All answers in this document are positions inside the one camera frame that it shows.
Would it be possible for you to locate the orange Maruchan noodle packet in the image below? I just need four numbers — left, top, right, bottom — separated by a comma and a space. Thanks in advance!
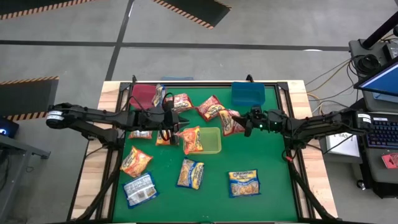
119, 145, 154, 178
128, 129, 153, 140
177, 125, 205, 156
155, 129, 180, 147

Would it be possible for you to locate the grey metal desk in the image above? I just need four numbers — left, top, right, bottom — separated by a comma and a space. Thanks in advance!
0, 133, 51, 224

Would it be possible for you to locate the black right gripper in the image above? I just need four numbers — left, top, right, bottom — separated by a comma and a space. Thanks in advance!
231, 105, 289, 138

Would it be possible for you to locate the grey floor cable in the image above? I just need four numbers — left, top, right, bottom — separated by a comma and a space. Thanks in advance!
305, 58, 352, 86

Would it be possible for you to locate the blue flat pad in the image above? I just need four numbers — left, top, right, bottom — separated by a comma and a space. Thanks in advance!
160, 76, 194, 82

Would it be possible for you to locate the black device blue light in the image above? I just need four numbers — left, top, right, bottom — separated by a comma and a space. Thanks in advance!
0, 116, 20, 139

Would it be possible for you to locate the black backlit keyboard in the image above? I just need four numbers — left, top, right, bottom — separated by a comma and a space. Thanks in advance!
365, 119, 398, 150

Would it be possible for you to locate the coiled black cable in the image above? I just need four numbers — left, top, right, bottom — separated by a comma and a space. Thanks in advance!
356, 54, 382, 75

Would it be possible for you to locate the green table mat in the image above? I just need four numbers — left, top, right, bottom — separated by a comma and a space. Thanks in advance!
112, 86, 299, 222

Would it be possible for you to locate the small black box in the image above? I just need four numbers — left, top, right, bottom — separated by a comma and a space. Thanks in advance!
382, 42, 398, 60

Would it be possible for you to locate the black pole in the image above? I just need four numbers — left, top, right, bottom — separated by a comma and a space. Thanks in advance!
361, 11, 398, 50

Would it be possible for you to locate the white paper note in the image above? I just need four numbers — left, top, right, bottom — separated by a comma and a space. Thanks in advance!
325, 132, 361, 158

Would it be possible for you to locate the grey equipment cart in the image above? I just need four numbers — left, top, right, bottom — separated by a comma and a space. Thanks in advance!
348, 39, 398, 200

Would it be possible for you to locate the blue plastic bin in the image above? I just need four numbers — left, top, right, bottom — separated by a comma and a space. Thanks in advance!
231, 81, 267, 107

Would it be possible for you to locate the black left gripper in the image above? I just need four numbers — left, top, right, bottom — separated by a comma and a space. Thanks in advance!
134, 98, 191, 147

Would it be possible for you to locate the black aluminium table frame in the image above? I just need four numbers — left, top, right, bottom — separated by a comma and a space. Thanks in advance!
67, 73, 340, 224

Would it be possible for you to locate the red plastic bin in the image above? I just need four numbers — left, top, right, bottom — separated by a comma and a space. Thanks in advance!
129, 83, 165, 110

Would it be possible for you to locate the tan floor cable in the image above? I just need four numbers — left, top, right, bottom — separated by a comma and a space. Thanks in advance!
307, 63, 354, 94

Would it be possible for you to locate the red Maruchan noodle packet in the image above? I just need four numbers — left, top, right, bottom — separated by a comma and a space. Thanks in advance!
217, 108, 246, 137
166, 93, 195, 113
195, 95, 226, 122

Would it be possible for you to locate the laptop with blue screen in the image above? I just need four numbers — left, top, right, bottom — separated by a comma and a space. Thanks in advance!
353, 57, 398, 113

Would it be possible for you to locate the black hazard-striped floor mat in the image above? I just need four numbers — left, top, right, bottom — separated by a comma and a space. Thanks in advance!
0, 0, 97, 21
0, 76, 60, 122
152, 0, 233, 30

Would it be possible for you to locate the yellow translucent plastic bin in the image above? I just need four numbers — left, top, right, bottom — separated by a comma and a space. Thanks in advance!
182, 126, 223, 155

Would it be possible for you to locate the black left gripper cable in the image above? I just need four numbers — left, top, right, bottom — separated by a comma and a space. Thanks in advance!
157, 91, 175, 141

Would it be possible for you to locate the red card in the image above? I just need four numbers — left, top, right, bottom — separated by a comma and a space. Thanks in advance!
381, 152, 398, 170

